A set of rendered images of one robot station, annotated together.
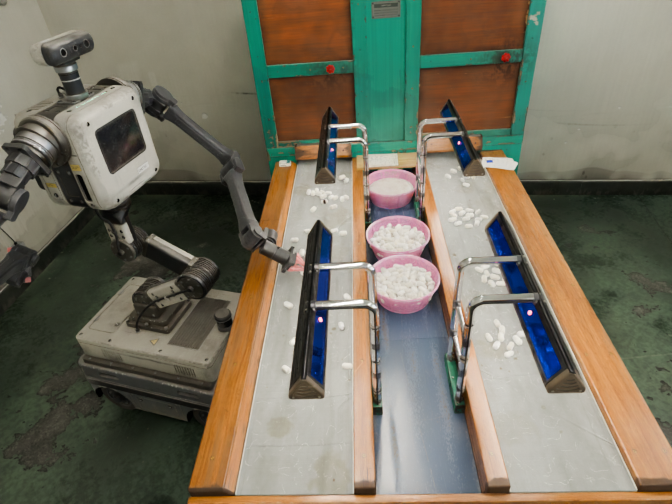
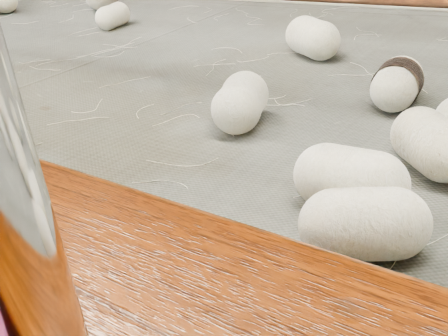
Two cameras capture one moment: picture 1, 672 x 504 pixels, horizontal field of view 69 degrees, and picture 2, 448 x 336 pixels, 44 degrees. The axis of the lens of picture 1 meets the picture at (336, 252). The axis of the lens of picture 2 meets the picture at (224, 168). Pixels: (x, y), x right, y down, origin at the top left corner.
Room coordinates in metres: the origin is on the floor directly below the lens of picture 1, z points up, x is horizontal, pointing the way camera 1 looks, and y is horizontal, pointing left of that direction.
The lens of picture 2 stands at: (2.05, -0.19, 0.84)
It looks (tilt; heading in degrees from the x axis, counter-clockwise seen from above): 28 degrees down; 124
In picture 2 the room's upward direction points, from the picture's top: 6 degrees counter-clockwise
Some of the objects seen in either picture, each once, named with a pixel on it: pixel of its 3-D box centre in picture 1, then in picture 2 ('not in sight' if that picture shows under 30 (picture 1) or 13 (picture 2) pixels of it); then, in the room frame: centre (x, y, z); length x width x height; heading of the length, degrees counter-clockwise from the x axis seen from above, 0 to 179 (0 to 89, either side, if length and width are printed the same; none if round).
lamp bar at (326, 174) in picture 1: (327, 141); not in sight; (1.94, -0.01, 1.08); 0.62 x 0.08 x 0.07; 176
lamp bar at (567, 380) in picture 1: (526, 286); not in sight; (0.93, -0.49, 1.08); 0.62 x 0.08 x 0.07; 176
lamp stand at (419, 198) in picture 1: (438, 173); not in sight; (1.90, -0.48, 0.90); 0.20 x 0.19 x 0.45; 176
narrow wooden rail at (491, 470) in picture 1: (442, 267); not in sight; (1.47, -0.41, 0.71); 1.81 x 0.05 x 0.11; 176
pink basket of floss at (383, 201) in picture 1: (390, 190); not in sight; (2.09, -0.30, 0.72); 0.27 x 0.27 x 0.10
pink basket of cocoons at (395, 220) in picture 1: (397, 242); not in sight; (1.65, -0.26, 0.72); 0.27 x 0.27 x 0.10
